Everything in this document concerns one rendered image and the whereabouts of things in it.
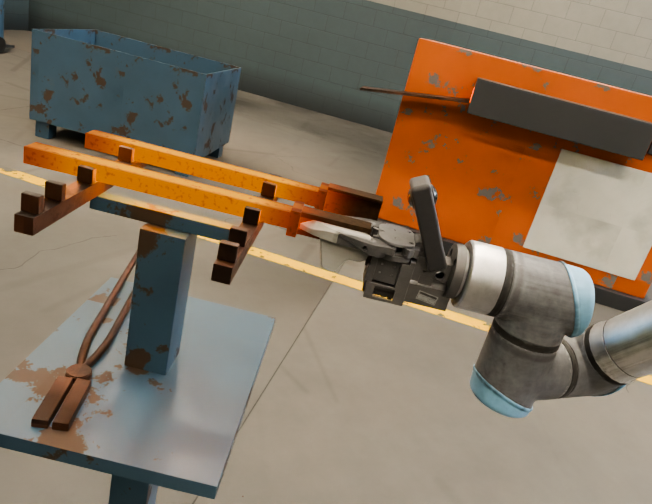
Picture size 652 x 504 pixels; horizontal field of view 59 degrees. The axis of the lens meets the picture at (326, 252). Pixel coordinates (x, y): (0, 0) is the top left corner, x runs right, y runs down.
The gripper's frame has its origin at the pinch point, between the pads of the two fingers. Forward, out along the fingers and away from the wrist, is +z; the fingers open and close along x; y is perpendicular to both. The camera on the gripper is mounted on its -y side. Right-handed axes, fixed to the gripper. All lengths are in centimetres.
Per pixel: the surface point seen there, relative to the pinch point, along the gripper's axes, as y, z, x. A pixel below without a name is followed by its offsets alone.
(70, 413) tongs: 25.2, 22.1, -16.0
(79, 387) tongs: 25.2, 23.4, -11.3
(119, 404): 26.4, 18.1, -11.2
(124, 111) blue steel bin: 68, 149, 313
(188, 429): 26.4, 8.7, -12.6
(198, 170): 0.4, 17.9, 10.3
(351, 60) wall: 27, 16, 716
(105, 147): 0.6, 31.8, 10.6
